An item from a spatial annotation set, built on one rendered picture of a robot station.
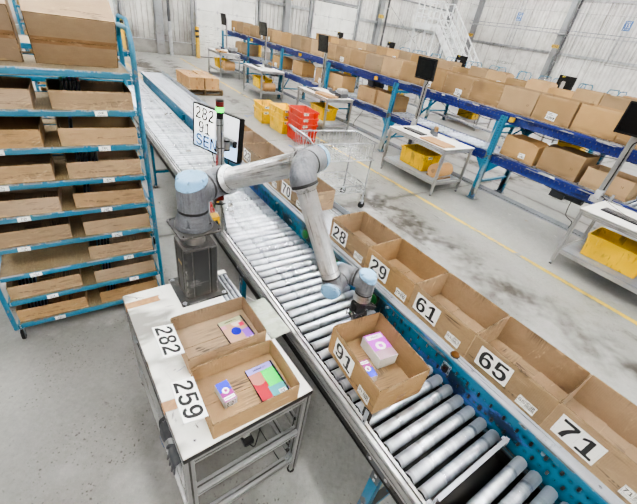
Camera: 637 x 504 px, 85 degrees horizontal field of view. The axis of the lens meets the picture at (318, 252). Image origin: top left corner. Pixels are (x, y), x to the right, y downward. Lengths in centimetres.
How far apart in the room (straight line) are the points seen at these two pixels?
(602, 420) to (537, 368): 30
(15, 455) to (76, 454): 30
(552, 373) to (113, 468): 229
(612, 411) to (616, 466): 31
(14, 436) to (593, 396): 294
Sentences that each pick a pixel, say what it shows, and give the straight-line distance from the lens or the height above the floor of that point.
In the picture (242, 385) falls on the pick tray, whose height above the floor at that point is 76.
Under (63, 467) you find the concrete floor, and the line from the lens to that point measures 255.
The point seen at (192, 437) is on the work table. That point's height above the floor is 75.
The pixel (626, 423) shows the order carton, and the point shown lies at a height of 95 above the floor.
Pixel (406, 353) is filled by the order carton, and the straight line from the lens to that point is 181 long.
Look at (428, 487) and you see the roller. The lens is 163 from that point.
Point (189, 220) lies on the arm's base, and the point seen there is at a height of 124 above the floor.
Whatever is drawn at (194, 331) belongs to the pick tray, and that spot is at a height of 76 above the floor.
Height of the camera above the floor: 213
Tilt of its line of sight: 33 degrees down
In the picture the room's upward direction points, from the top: 10 degrees clockwise
